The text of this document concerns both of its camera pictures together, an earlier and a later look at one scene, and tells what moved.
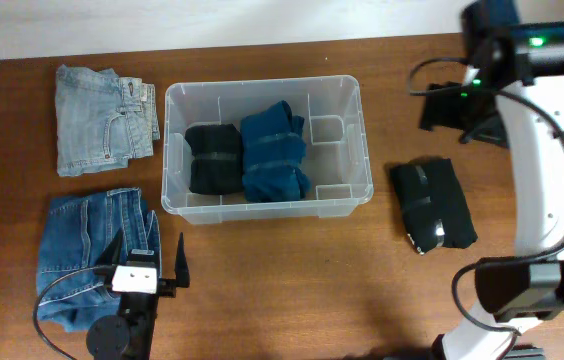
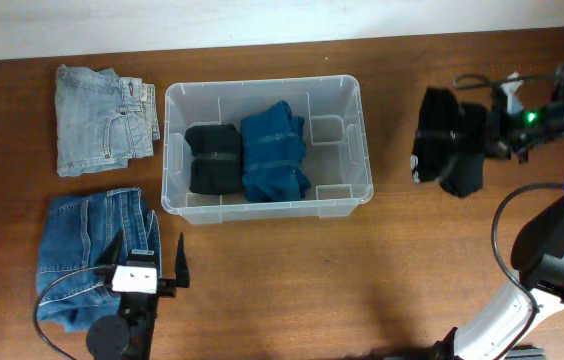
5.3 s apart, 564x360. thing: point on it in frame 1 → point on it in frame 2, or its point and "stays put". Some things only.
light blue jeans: [102, 120] stays put
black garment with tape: [217, 158] stays put
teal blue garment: [273, 153] stays put
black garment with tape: [433, 205] → [449, 142]
